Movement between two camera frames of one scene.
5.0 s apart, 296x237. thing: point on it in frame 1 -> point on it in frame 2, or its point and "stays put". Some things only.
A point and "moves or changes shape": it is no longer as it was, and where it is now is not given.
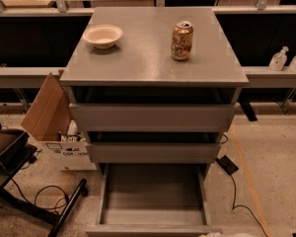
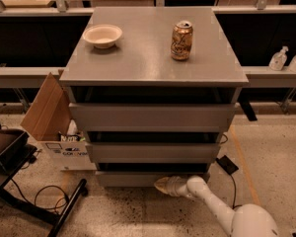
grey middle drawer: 154,153 stays put
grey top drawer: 154,117 stays put
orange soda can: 182,40 stays put
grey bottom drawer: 152,199 moves or changes shape
